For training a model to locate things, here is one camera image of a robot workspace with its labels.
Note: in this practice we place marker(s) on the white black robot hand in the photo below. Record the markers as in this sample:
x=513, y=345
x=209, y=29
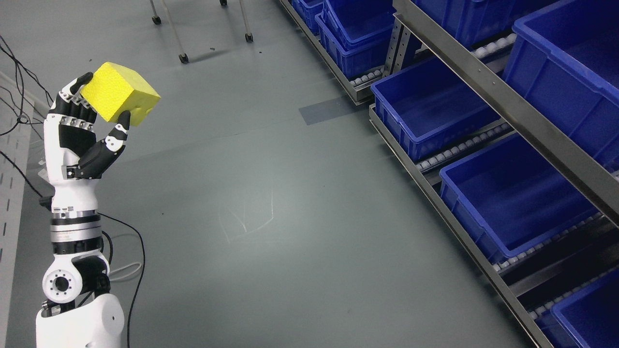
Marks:
x=75, y=158

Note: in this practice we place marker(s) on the wheeled metal cart legs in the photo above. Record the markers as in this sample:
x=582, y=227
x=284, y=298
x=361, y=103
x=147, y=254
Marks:
x=197, y=39

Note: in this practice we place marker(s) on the steel shelf rack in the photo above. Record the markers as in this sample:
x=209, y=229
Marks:
x=548, y=273

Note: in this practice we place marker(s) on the blue plastic bin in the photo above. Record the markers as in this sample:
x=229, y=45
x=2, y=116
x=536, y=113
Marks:
x=510, y=199
x=565, y=63
x=428, y=108
x=356, y=33
x=472, y=21
x=588, y=318
x=308, y=9

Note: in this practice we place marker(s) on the yellow foam block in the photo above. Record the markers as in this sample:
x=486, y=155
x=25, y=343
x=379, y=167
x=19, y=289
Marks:
x=115, y=89

